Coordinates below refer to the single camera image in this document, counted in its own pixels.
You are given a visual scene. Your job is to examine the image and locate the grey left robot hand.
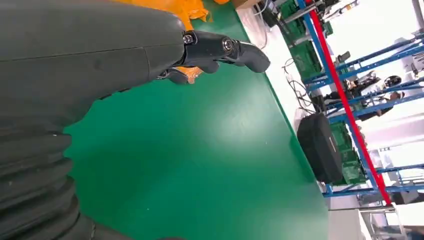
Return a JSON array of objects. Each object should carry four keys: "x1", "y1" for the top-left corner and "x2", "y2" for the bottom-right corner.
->
[{"x1": 0, "y1": 0, "x2": 271, "y2": 129}]

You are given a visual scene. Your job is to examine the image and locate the yellow sheet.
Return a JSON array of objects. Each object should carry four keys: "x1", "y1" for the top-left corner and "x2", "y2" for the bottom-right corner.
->
[{"x1": 110, "y1": 0, "x2": 213, "y2": 84}]

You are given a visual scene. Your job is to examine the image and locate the green table mat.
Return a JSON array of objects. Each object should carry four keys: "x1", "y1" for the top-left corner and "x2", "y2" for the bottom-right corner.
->
[{"x1": 62, "y1": 0, "x2": 331, "y2": 240}]

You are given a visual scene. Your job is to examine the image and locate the cardboard box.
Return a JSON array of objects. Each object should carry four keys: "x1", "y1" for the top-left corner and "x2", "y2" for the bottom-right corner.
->
[{"x1": 231, "y1": 0, "x2": 263, "y2": 10}]

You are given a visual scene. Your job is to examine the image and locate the green crate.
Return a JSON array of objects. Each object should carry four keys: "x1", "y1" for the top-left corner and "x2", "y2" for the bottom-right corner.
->
[
  {"x1": 330, "y1": 121, "x2": 367, "y2": 187},
  {"x1": 289, "y1": 40, "x2": 323, "y2": 81},
  {"x1": 279, "y1": 0, "x2": 301, "y2": 15}
]

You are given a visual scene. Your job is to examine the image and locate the black carrying case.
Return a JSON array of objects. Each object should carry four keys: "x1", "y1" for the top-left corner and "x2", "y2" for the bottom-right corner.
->
[{"x1": 297, "y1": 112, "x2": 344, "y2": 185}]

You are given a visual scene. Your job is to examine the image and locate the red pole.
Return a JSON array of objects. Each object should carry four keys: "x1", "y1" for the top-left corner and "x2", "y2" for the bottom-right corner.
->
[{"x1": 305, "y1": 0, "x2": 393, "y2": 207}]

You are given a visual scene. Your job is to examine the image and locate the blue metal rack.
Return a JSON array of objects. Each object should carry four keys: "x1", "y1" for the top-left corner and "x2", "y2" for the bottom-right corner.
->
[{"x1": 295, "y1": 0, "x2": 424, "y2": 200}]

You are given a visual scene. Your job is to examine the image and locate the background humanoid robot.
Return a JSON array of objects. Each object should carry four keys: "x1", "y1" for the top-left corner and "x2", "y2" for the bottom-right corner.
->
[{"x1": 342, "y1": 71, "x2": 404, "y2": 100}]

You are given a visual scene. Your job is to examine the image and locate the white side table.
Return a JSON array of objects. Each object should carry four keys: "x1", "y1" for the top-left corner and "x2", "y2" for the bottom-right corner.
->
[{"x1": 327, "y1": 200, "x2": 424, "y2": 240}]

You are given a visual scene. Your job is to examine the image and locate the black cables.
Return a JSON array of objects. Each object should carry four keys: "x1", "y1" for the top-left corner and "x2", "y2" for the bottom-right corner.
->
[{"x1": 283, "y1": 57, "x2": 318, "y2": 116}]

